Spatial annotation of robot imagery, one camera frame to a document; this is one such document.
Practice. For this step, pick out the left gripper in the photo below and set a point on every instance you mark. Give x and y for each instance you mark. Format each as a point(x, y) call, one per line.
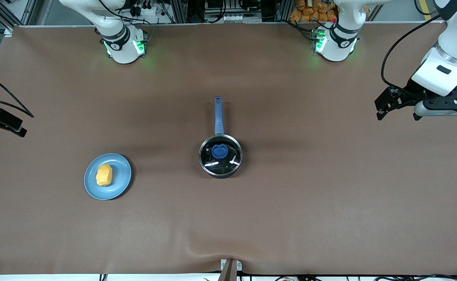
point(411, 92)

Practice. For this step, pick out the yellow potato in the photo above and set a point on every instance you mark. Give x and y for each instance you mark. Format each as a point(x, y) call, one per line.
point(104, 175)

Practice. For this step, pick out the glass lid with blue knob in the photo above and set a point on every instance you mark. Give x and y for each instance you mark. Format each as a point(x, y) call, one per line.
point(228, 160)

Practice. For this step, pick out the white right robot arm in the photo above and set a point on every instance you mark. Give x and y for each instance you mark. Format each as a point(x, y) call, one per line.
point(121, 43)

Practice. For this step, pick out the bag of orange objects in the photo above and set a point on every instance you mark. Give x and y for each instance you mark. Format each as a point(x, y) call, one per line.
point(310, 11)

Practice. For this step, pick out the blue plate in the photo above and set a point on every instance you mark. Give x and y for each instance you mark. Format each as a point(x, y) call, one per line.
point(119, 183)

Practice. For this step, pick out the brown table mat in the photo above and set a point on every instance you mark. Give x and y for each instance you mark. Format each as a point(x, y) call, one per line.
point(290, 218)

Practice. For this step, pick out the white power strip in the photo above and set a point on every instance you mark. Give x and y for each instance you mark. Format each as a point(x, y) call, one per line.
point(146, 9)

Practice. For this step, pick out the aluminium frame rail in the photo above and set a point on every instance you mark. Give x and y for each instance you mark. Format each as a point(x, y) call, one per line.
point(11, 11)

